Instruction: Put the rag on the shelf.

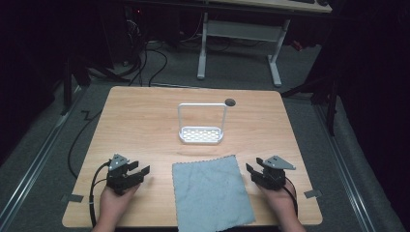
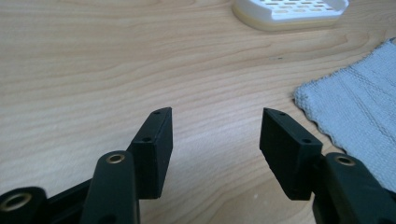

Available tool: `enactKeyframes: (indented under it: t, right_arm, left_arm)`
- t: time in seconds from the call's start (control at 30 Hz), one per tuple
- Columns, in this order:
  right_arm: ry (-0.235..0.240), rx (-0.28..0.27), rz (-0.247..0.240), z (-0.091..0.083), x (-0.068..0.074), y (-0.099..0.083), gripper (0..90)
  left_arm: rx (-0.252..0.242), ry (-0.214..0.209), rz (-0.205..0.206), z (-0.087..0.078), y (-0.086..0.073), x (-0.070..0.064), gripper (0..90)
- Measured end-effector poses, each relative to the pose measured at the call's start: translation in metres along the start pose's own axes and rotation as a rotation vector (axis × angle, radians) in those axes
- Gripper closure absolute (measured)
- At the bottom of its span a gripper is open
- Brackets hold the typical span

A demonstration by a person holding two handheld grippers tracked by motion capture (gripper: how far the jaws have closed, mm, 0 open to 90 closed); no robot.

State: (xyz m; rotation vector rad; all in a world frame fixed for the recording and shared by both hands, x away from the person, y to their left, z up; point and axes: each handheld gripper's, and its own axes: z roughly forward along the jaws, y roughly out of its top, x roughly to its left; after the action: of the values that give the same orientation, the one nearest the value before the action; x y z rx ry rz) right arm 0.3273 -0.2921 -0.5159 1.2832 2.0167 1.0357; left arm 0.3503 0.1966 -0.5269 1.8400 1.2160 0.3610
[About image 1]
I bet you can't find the person's left hand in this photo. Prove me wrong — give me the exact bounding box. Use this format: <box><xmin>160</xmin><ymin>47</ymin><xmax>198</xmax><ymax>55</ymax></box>
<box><xmin>96</xmin><ymin>184</ymin><xmax>141</xmax><ymax>227</ymax></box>

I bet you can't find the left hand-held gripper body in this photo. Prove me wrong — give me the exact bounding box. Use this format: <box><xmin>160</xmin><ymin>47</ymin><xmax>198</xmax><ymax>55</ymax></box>
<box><xmin>105</xmin><ymin>153</ymin><xmax>138</xmax><ymax>196</ymax></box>

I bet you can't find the bundle of black cables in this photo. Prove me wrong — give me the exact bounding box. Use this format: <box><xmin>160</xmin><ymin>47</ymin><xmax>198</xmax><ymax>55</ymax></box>
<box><xmin>122</xmin><ymin>18</ymin><xmax>169</xmax><ymax>88</ymax></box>

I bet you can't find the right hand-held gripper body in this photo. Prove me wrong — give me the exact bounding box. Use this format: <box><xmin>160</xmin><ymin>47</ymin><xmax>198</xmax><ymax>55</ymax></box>
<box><xmin>258</xmin><ymin>155</ymin><xmax>297</xmax><ymax>191</ymax></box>

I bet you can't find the white rack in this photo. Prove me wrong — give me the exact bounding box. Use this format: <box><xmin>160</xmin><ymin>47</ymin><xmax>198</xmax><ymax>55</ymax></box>
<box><xmin>177</xmin><ymin>102</ymin><xmax>228</xmax><ymax>145</ymax></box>

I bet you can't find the black stand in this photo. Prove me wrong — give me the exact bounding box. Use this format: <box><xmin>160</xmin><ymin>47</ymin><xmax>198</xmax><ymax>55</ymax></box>
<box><xmin>279</xmin><ymin>72</ymin><xmax>340</xmax><ymax>136</ymax></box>
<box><xmin>60</xmin><ymin>56</ymin><xmax>130</xmax><ymax>116</ymax></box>

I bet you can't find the grey tape piece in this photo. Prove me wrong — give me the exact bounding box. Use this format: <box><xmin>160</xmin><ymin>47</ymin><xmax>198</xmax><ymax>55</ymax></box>
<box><xmin>303</xmin><ymin>188</ymin><xmax>324</xmax><ymax>199</ymax></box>
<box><xmin>60</xmin><ymin>193</ymin><xmax>84</xmax><ymax>204</ymax></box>

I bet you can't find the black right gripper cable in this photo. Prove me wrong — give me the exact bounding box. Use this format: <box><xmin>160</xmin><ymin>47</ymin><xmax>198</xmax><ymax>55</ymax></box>
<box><xmin>283</xmin><ymin>176</ymin><xmax>300</xmax><ymax>218</ymax></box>

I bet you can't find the black floor cable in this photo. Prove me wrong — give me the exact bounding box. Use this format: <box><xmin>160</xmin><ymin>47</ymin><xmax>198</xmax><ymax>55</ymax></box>
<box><xmin>67</xmin><ymin>109</ymin><xmax>104</xmax><ymax>180</ymax></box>

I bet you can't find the metal floor rail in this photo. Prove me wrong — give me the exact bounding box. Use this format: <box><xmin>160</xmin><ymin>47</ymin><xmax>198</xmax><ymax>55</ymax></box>
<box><xmin>0</xmin><ymin>85</ymin><xmax>90</xmax><ymax>228</ymax></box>
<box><xmin>313</xmin><ymin>104</ymin><xmax>377</xmax><ymax>232</ymax></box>

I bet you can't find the white-legged desk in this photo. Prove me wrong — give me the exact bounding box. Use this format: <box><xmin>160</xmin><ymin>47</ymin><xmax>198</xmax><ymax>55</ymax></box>
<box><xmin>196</xmin><ymin>0</ymin><xmax>334</xmax><ymax>88</ymax></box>

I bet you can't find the person's right hand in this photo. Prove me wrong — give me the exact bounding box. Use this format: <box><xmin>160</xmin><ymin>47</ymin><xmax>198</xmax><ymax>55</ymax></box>
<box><xmin>257</xmin><ymin>186</ymin><xmax>300</xmax><ymax>224</ymax></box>

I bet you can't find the grey cloth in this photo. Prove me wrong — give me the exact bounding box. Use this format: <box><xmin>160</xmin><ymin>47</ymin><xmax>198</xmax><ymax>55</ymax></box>
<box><xmin>171</xmin><ymin>155</ymin><xmax>256</xmax><ymax>232</ymax></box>

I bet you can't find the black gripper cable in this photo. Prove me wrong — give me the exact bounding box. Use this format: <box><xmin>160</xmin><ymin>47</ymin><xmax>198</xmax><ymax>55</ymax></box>
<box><xmin>89</xmin><ymin>160</ymin><xmax>111</xmax><ymax>228</ymax></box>
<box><xmin>283</xmin><ymin>176</ymin><xmax>300</xmax><ymax>218</ymax></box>

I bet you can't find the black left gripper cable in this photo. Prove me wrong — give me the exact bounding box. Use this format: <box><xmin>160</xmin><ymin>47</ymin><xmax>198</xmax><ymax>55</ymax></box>
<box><xmin>89</xmin><ymin>160</ymin><xmax>111</xmax><ymax>228</ymax></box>

